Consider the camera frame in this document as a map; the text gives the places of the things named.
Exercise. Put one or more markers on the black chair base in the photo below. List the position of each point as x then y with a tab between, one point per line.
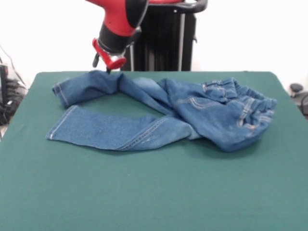
299	95

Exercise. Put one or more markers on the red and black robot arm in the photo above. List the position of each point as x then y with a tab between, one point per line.
120	26

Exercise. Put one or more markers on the black robot pedestal stand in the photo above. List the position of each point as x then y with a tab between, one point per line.
166	36

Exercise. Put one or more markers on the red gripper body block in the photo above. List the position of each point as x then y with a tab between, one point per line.
108	57

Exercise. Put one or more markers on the blue denim jeans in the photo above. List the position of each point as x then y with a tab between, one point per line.
168	115

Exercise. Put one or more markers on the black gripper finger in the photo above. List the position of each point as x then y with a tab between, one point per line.
108	71
95	60

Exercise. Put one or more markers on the dark green table cloth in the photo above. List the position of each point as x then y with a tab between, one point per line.
144	192

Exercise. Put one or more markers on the black electronics box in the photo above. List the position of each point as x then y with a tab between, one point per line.
3	81

